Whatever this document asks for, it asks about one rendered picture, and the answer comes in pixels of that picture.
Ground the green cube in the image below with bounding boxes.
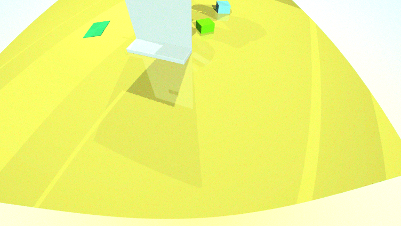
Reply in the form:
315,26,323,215
196,18,215,34

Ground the green flat square marker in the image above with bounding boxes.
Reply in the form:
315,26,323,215
83,21,110,38

